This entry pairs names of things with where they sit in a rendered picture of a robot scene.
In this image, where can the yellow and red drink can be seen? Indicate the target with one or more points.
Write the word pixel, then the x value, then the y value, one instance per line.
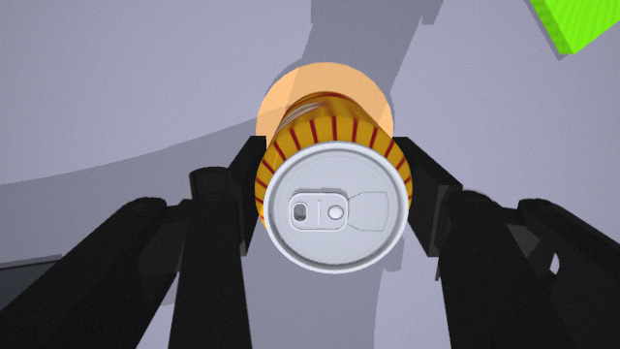
pixel 330 187

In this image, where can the green flat box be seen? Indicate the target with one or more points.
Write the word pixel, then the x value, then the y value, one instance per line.
pixel 573 24

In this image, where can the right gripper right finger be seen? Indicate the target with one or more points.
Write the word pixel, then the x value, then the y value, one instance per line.
pixel 493 298

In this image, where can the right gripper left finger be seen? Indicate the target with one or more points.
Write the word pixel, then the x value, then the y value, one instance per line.
pixel 104 293

